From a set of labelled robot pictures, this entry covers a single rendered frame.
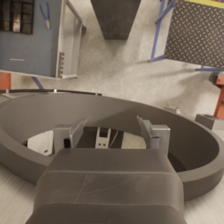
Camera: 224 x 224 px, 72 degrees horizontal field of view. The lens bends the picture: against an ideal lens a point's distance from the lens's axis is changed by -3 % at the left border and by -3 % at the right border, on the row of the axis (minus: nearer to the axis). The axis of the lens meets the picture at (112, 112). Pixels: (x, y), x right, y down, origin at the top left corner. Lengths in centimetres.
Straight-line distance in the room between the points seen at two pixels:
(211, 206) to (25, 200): 33
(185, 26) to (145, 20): 66
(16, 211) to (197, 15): 135
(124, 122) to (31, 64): 76
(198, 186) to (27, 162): 32
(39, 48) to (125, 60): 91
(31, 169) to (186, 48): 119
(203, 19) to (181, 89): 83
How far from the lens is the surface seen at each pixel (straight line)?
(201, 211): 37
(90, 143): 125
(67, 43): 156
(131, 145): 113
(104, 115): 105
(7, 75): 186
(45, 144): 103
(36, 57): 125
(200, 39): 134
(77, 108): 100
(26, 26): 131
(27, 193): 32
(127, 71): 179
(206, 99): 208
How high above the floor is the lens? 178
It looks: 76 degrees down
